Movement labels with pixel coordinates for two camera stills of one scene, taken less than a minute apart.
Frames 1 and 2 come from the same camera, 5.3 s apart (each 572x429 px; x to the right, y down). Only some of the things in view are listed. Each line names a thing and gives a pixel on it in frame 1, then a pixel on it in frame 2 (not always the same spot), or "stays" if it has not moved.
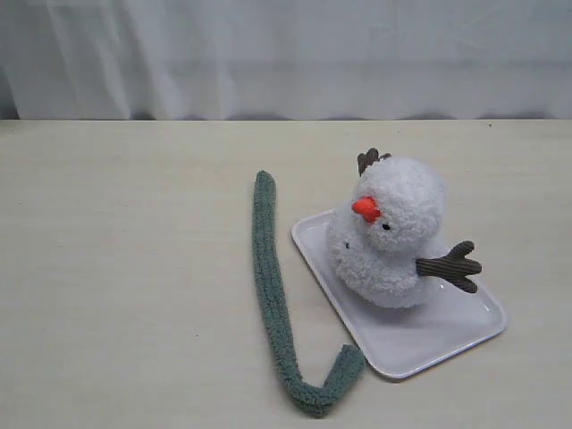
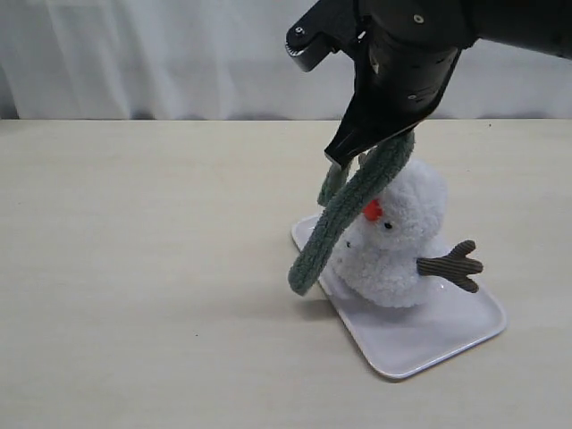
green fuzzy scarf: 318,400 → 392,159
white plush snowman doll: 386,246 stays
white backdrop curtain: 307,59 stays
